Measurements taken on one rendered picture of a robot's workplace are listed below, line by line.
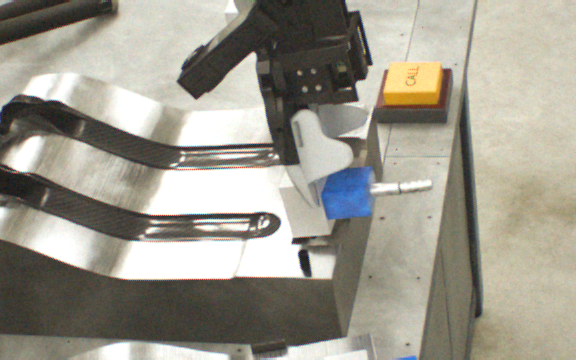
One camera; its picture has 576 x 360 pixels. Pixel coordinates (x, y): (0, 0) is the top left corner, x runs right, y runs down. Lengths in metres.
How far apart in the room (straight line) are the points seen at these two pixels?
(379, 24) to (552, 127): 1.17
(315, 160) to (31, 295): 0.32
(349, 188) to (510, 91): 1.75
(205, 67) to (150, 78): 0.51
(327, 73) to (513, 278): 1.38
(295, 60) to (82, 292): 0.32
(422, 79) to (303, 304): 0.38
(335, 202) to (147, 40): 0.61
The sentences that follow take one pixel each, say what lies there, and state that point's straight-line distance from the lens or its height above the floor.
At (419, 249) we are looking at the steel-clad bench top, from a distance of 1.23.
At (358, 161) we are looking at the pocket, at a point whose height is 0.87.
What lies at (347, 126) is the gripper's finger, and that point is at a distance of 1.11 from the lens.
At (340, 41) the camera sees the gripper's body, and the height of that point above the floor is 1.09.
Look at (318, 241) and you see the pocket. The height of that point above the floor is 0.86.
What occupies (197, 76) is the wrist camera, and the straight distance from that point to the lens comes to 1.06.
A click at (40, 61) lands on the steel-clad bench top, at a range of 1.66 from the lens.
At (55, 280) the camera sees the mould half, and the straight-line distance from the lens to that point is 1.18.
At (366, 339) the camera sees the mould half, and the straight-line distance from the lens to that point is 1.07.
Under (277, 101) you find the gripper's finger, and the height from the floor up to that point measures 1.05.
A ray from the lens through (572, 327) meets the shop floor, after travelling 2.26.
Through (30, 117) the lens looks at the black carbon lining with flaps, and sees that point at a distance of 1.27.
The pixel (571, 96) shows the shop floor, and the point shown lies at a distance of 2.79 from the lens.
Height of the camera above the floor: 1.63
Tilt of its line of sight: 38 degrees down
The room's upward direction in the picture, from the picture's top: 11 degrees counter-clockwise
